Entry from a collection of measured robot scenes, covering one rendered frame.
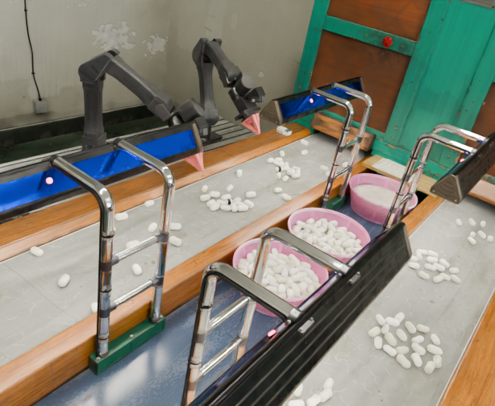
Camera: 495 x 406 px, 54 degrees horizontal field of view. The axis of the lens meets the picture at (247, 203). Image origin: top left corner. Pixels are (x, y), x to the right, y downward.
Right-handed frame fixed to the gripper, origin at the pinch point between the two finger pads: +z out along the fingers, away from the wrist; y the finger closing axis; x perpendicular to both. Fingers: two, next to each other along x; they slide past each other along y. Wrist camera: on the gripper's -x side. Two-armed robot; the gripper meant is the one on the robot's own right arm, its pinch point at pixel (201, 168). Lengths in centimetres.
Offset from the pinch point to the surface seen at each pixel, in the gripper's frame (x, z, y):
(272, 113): -31.7, -2.5, 6.7
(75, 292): -5, 18, -62
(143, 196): 7.5, 0.3, -20.9
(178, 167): 10.9, -5.1, 1.1
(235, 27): 72, -99, 170
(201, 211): -1.5, 13.2, -10.7
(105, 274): -32, 18, -68
